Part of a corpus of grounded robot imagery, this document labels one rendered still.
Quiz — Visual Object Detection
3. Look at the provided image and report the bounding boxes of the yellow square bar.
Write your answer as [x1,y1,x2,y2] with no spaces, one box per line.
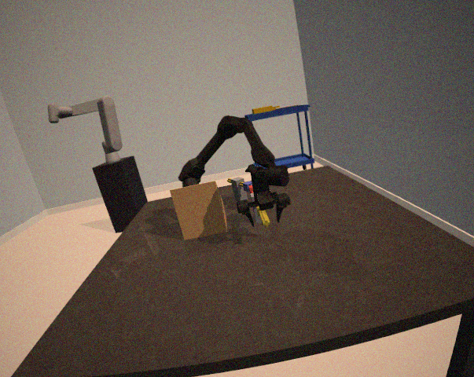
[250,193,270,227]

